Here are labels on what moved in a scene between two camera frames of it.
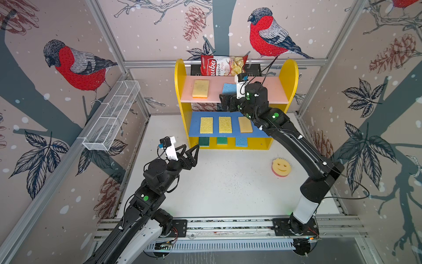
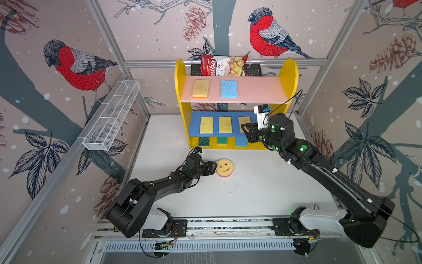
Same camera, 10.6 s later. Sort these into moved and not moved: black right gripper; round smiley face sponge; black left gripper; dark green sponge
Moved: black right gripper; round smiley face sponge; black left gripper
Not moved: dark green sponge
